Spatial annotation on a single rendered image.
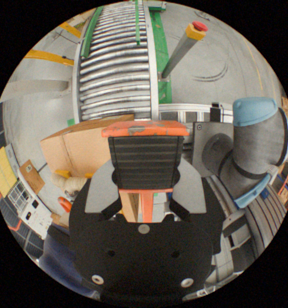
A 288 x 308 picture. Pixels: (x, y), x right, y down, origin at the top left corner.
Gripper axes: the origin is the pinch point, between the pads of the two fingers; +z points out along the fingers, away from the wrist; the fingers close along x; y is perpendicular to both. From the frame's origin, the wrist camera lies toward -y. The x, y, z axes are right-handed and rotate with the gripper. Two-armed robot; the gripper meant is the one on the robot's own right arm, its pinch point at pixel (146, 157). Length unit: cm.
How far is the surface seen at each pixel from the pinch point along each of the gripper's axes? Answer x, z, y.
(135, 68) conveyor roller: -7, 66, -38
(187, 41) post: 21, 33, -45
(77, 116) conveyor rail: -57, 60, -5
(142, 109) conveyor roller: -3, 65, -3
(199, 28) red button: 22, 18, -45
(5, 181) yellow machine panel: -742, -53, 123
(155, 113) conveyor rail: 6, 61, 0
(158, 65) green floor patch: 17, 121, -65
